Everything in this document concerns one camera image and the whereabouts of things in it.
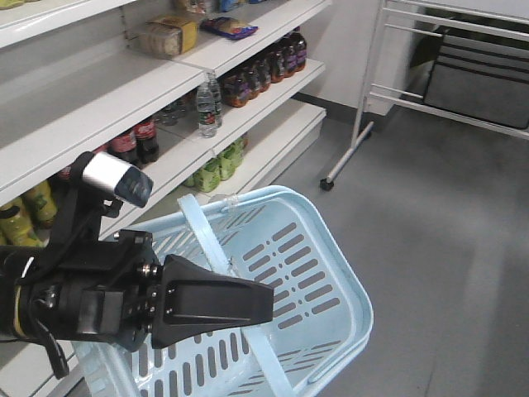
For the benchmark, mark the blue snack bag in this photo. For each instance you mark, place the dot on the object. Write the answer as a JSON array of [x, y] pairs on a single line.
[[228, 27]]

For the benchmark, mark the light blue plastic basket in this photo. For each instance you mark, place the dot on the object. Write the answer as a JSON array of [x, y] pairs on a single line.
[[278, 259]]

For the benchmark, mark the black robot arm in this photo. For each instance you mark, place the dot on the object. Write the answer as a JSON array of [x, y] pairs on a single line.
[[8, 289]]

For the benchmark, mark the clear water bottle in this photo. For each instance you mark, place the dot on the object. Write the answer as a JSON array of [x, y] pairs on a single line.
[[205, 105]]

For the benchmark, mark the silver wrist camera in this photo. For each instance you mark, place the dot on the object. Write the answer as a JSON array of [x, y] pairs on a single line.
[[118, 178]]

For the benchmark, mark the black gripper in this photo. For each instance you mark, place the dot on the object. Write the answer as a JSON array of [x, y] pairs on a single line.
[[102, 291]]

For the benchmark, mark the boxed cracker pack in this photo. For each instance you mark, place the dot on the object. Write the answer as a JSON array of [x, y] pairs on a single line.
[[168, 36]]

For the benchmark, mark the dark plum juice bottle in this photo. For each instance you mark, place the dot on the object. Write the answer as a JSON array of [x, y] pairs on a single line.
[[235, 89], [299, 44]]

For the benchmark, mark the white metal shelf unit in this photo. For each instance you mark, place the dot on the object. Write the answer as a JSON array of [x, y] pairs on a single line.
[[72, 79]]

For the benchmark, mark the dark cola bottle red label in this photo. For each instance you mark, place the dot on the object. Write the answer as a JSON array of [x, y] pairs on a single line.
[[146, 141], [123, 146]]

